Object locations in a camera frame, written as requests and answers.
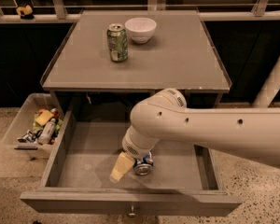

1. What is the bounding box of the yellow sponge in bin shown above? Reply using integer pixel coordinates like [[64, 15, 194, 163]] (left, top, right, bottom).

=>
[[35, 110, 54, 126]]

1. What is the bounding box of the open grey top drawer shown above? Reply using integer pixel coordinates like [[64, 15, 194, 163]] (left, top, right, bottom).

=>
[[21, 104, 241, 217]]

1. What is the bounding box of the metal drawer knob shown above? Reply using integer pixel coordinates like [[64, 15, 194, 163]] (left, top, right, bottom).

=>
[[127, 205, 137, 217]]

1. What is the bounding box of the green soda can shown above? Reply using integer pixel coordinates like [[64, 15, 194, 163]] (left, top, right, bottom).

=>
[[106, 23, 128, 63]]

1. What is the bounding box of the white bottle in bin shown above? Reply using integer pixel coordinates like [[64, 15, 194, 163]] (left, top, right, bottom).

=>
[[38, 119, 56, 145]]

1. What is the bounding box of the white bowl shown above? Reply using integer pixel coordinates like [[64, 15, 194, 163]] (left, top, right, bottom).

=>
[[125, 17, 157, 44]]

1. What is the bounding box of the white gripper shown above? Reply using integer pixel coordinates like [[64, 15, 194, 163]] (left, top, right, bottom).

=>
[[109, 133, 153, 183]]

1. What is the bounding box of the blue pepsi can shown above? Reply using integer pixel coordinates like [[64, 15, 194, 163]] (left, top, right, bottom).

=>
[[133, 152, 154, 175]]

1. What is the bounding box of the yellow object on ledge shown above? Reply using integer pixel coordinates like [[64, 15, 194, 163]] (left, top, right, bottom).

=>
[[16, 5, 34, 20]]

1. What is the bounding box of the clear plastic bin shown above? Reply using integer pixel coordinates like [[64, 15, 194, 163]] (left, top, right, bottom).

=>
[[2, 93, 59, 160]]

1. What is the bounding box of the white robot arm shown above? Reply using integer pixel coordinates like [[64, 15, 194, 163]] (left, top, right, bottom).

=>
[[110, 57, 280, 183]]

